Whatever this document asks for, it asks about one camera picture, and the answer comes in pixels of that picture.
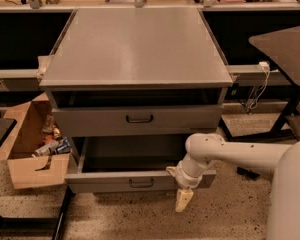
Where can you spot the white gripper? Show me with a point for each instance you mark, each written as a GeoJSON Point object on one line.
{"type": "Point", "coordinates": [187, 178]}

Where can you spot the grey drawer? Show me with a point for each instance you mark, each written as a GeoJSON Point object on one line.
{"type": "Point", "coordinates": [140, 120]}
{"type": "Point", "coordinates": [115, 164]}

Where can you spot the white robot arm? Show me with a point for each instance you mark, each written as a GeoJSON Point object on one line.
{"type": "Point", "coordinates": [283, 221]}

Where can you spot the grey top drawer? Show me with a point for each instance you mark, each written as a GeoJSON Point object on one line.
{"type": "Point", "coordinates": [140, 120]}

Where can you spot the grey drawer cabinet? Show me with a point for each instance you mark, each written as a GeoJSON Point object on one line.
{"type": "Point", "coordinates": [128, 57]}

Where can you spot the crumpled packaging in box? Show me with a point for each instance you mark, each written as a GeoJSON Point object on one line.
{"type": "Point", "coordinates": [53, 142]}

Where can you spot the brown cardboard box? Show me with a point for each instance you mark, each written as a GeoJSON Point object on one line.
{"type": "Point", "coordinates": [26, 136]}

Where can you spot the black round side table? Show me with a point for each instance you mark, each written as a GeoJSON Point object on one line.
{"type": "Point", "coordinates": [286, 57]}

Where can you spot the white power adapter with cable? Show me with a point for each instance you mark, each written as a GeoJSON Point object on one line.
{"type": "Point", "coordinates": [257, 90]}

